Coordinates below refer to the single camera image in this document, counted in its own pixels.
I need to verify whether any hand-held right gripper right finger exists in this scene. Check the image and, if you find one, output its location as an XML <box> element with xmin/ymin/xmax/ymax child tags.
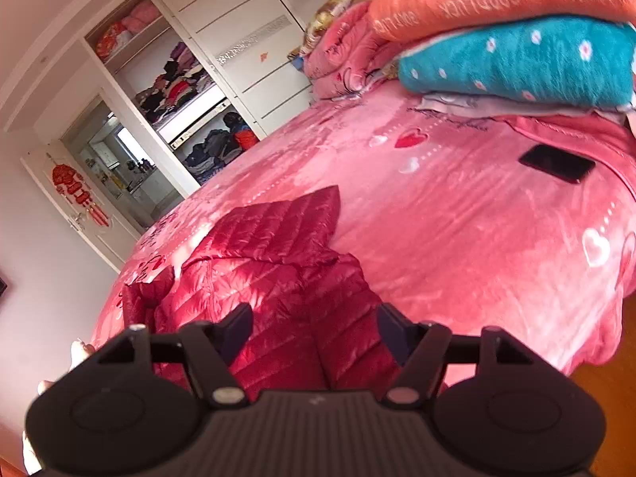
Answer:
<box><xmin>376</xmin><ymin>303</ymin><xmax>535</xmax><ymax>408</ymax></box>

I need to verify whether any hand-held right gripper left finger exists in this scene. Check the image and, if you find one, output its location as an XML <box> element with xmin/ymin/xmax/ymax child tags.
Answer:
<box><xmin>94</xmin><ymin>303</ymin><xmax>254</xmax><ymax>408</ymax></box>

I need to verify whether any red quilted down jacket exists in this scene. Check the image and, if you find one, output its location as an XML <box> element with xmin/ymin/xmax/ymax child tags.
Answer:
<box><xmin>122</xmin><ymin>185</ymin><xmax>448</xmax><ymax>393</ymax></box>

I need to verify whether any pile of dark clothes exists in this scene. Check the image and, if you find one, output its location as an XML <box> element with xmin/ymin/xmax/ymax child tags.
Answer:
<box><xmin>181</xmin><ymin>112</ymin><xmax>259</xmax><ymax>184</ymax></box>

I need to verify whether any pile of mixed colour clothes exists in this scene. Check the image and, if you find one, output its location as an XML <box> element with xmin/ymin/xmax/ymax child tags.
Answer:
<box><xmin>134</xmin><ymin>42</ymin><xmax>219</xmax><ymax>125</ymax></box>

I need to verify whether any pink heart print bed blanket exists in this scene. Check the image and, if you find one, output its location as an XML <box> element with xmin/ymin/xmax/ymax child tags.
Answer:
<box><xmin>89</xmin><ymin>79</ymin><xmax>636</xmax><ymax>388</ymax></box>

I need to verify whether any white door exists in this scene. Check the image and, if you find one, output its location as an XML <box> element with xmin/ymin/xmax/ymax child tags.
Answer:
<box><xmin>20</xmin><ymin>146</ymin><xmax>142</xmax><ymax>274</ymax></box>

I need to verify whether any red knot door decoration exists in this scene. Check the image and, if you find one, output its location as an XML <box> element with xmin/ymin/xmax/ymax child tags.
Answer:
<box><xmin>51</xmin><ymin>164</ymin><xmax>110</xmax><ymax>228</ymax></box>

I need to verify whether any black smartphone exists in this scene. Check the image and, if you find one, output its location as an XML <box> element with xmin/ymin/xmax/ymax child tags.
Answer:
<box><xmin>518</xmin><ymin>143</ymin><xmax>596</xmax><ymax>184</ymax></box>

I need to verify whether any white folded cloth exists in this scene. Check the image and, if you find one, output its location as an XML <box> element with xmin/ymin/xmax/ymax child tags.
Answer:
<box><xmin>415</xmin><ymin>90</ymin><xmax>627</xmax><ymax>121</ymax></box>

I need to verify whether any pink folded quilt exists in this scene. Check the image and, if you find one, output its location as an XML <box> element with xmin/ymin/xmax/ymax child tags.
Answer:
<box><xmin>303</xmin><ymin>0</ymin><xmax>403</xmax><ymax>100</ymax></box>

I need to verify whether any teal flower print folded blanket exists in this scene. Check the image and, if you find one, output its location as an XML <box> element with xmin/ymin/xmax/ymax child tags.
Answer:
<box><xmin>397</xmin><ymin>17</ymin><xmax>636</xmax><ymax>110</ymax></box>

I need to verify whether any white wardrobe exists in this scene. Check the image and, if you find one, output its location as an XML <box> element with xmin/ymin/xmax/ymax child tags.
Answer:
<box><xmin>82</xmin><ymin>0</ymin><xmax>319</xmax><ymax>200</ymax></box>

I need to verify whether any yellow patterned pillow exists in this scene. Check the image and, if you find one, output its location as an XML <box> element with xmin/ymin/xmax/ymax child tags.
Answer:
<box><xmin>301</xmin><ymin>0</ymin><xmax>359</xmax><ymax>55</ymax></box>

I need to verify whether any pink bedding on shelf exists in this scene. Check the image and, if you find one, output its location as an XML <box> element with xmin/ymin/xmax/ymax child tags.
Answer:
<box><xmin>94</xmin><ymin>0</ymin><xmax>162</xmax><ymax>60</ymax></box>

